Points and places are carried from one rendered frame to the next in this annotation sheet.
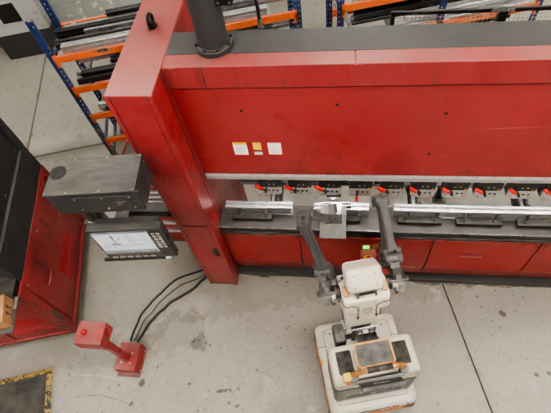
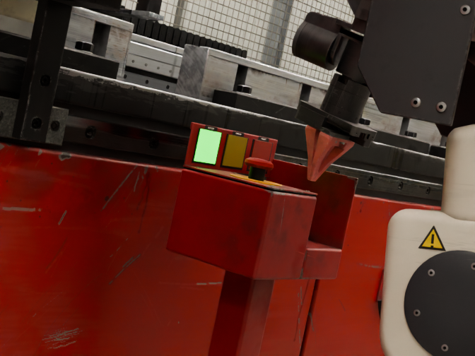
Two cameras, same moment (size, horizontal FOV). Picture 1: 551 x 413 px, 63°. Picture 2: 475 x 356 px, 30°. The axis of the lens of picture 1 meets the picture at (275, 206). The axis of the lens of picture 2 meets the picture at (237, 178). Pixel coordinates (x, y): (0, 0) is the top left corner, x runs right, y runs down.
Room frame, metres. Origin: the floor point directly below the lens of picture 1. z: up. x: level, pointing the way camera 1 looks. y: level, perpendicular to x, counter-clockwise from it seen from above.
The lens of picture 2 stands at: (0.86, 0.52, 0.84)
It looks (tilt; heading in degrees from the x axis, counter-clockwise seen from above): 3 degrees down; 295
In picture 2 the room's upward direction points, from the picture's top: 12 degrees clockwise
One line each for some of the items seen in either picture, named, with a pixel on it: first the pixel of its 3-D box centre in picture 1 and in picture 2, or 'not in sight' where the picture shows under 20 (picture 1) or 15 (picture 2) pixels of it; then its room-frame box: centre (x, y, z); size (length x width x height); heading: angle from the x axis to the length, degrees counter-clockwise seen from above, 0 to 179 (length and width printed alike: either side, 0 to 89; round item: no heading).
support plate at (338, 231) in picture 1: (333, 221); not in sight; (1.58, -0.37, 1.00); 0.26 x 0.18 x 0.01; 165
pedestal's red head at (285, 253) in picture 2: (375, 260); (266, 203); (1.34, -0.62, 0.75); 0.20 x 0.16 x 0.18; 77
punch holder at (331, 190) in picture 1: (330, 183); not in sight; (1.73, -0.39, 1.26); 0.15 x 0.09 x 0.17; 75
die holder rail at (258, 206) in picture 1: (259, 207); not in sight; (1.86, 0.12, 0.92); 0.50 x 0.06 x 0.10; 75
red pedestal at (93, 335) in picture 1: (111, 347); not in sight; (1.21, 1.43, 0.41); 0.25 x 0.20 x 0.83; 165
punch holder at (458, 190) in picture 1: (454, 184); not in sight; (1.52, -1.16, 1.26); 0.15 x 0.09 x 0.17; 75
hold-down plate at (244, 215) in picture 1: (252, 216); not in sight; (1.82, 0.18, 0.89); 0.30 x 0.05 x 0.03; 75
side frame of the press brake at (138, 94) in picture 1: (201, 170); not in sight; (2.14, 0.48, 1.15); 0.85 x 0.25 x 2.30; 165
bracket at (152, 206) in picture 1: (143, 219); not in sight; (1.79, 0.91, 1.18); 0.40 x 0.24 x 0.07; 75
